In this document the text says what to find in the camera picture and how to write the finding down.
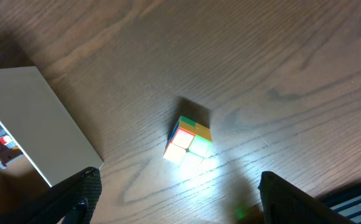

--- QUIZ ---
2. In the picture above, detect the white cardboard box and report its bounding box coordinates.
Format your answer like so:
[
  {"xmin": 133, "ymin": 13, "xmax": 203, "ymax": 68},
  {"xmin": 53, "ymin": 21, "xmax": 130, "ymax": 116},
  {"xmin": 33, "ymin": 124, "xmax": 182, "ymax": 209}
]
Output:
[{"xmin": 0, "ymin": 67, "xmax": 104, "ymax": 187}]

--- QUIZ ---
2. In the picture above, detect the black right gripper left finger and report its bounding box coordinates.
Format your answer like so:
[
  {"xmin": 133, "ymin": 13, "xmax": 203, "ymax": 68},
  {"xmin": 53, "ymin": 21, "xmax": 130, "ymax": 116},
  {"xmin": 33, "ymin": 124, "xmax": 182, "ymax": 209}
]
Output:
[{"xmin": 0, "ymin": 167, "xmax": 102, "ymax": 224}]

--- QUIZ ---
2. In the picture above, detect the colourful puzzle cube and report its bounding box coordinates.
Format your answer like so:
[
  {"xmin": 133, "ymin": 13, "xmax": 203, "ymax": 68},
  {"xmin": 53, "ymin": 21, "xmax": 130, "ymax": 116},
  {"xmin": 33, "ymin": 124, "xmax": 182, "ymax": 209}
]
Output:
[{"xmin": 163, "ymin": 116, "xmax": 213, "ymax": 170}]

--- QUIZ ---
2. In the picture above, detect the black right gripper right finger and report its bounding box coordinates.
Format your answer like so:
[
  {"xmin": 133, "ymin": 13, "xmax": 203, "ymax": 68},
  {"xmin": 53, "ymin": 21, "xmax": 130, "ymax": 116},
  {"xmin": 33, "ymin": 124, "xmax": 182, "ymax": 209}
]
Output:
[{"xmin": 258, "ymin": 171, "xmax": 353, "ymax": 224}]

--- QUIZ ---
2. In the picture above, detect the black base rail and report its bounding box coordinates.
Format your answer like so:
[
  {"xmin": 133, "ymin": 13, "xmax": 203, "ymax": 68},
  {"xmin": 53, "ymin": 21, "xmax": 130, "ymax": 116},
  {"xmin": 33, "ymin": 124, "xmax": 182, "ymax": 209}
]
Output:
[{"xmin": 318, "ymin": 183, "xmax": 361, "ymax": 224}]

